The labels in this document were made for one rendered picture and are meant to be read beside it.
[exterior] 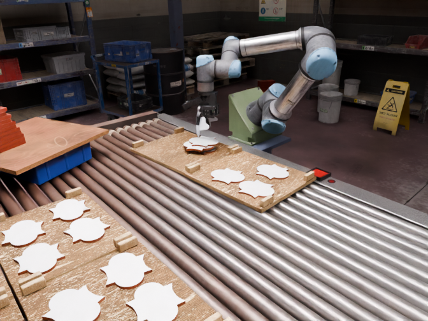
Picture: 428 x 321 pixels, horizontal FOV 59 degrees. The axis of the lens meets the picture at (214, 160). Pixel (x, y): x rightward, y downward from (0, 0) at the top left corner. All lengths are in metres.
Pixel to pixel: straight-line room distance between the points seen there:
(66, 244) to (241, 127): 1.15
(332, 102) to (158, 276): 4.30
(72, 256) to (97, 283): 0.15
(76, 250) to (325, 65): 1.11
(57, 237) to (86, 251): 0.14
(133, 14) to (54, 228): 5.85
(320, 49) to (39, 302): 1.26
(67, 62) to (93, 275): 4.81
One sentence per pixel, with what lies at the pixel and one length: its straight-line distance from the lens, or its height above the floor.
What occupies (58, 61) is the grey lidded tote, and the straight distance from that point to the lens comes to 5.67.
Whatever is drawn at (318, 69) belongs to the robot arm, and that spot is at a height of 1.34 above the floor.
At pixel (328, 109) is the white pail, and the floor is 0.19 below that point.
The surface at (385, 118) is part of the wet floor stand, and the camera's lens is 5.01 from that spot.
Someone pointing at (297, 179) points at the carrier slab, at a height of 0.94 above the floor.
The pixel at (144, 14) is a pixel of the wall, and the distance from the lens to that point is 7.07.
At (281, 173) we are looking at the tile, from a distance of 1.56.
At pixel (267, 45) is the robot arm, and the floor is 1.41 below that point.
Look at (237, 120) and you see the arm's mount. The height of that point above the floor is 0.99.
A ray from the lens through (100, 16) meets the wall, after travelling 6.64.
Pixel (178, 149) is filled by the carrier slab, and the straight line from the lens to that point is 1.82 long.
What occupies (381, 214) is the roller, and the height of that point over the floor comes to 0.92.
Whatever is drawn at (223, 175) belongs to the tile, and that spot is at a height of 0.94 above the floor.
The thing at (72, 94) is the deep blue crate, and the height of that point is 0.32.
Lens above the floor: 1.63
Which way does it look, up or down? 24 degrees down
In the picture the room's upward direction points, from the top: 1 degrees counter-clockwise
